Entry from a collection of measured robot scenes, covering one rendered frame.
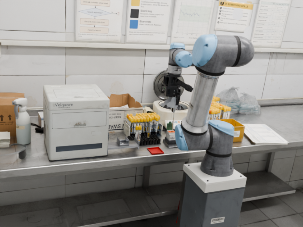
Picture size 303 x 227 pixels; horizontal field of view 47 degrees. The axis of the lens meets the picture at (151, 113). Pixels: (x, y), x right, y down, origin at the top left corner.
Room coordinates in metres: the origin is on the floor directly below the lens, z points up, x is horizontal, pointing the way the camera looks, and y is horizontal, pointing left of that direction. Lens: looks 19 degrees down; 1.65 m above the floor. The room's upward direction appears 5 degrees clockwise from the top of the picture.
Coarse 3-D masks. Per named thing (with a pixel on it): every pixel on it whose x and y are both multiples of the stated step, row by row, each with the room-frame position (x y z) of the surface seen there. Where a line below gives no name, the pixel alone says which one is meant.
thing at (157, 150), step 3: (153, 147) 1.68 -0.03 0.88; (156, 147) 1.69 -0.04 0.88; (159, 147) 1.69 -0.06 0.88; (150, 150) 1.65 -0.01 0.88; (153, 150) 1.65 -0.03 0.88; (156, 150) 1.66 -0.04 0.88; (159, 150) 1.66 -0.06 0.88; (153, 153) 1.61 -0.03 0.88; (156, 153) 1.62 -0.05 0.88; (159, 153) 1.62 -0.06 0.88; (162, 153) 1.63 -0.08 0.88
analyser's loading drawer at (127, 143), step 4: (120, 140) 1.64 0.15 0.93; (124, 140) 1.65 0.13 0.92; (128, 140) 1.61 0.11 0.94; (136, 140) 1.65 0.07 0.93; (108, 144) 1.60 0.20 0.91; (112, 144) 1.60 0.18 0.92; (116, 144) 1.61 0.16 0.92; (120, 144) 1.59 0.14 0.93; (124, 144) 1.60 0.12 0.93; (128, 144) 1.60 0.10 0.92; (132, 144) 1.63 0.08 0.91; (136, 144) 1.63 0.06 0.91; (108, 148) 1.56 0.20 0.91; (112, 148) 1.57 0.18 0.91; (116, 148) 1.58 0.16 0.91; (120, 148) 1.59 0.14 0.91
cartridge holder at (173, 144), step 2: (166, 138) 1.75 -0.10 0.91; (164, 140) 1.78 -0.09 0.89; (166, 140) 1.75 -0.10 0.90; (168, 140) 1.73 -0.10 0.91; (170, 140) 1.73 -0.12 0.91; (172, 140) 1.74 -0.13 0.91; (174, 140) 1.74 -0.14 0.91; (164, 142) 1.77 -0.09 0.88; (166, 142) 1.75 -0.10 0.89; (168, 142) 1.73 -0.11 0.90; (170, 142) 1.73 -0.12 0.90; (172, 142) 1.73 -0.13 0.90; (174, 142) 1.74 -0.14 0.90; (166, 144) 1.74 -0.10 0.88; (168, 144) 1.73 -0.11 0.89; (170, 144) 1.73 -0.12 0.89; (172, 144) 1.73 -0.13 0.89; (174, 144) 1.73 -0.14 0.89; (176, 144) 1.74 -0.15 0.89; (168, 146) 1.71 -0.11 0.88; (170, 146) 1.71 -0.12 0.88; (172, 146) 1.72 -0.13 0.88; (174, 146) 1.72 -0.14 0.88; (176, 146) 1.73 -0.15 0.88
